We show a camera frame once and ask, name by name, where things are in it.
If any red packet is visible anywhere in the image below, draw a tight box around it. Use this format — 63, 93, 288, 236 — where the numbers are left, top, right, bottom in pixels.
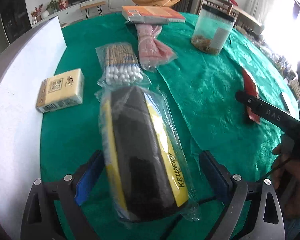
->
242, 67, 260, 124

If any garbage bag roll pack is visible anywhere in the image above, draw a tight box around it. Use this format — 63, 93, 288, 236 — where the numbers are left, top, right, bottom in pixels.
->
96, 86, 200, 223

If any cotton swab bag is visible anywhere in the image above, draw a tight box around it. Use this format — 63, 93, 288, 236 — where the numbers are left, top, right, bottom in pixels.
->
96, 42, 151, 88

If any pink cloth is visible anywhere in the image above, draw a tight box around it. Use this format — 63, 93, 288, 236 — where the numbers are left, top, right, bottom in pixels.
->
135, 24, 177, 72

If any person's right hand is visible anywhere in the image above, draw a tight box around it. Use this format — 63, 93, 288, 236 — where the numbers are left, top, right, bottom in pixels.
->
271, 159, 300, 219

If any white cardboard box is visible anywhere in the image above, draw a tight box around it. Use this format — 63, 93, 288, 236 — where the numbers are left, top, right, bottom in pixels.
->
0, 17, 66, 239

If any green tablecloth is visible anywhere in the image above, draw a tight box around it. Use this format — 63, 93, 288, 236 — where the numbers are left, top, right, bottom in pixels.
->
39, 11, 300, 240

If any yellow tissue pack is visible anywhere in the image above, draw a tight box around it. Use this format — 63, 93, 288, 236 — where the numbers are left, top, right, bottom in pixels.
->
36, 68, 84, 113

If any clear plastic jar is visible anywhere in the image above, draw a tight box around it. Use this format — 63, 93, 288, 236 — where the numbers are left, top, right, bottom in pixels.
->
191, 4, 236, 55

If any wooden chair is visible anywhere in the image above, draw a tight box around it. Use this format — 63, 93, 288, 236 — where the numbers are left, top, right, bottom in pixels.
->
199, 0, 234, 15

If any orange book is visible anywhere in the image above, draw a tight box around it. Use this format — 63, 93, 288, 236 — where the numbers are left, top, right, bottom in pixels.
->
121, 5, 186, 25

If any dark glass cabinet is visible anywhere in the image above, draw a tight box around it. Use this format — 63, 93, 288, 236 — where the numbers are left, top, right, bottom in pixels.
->
1, 0, 32, 44

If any red flower vase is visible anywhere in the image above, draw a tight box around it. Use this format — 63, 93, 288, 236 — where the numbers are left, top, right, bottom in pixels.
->
31, 4, 43, 23

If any white tv console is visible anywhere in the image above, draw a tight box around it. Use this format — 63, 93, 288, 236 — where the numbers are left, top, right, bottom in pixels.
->
32, 0, 134, 28

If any small wooden side table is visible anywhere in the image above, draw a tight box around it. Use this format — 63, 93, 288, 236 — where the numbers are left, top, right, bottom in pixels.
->
80, 1, 106, 20

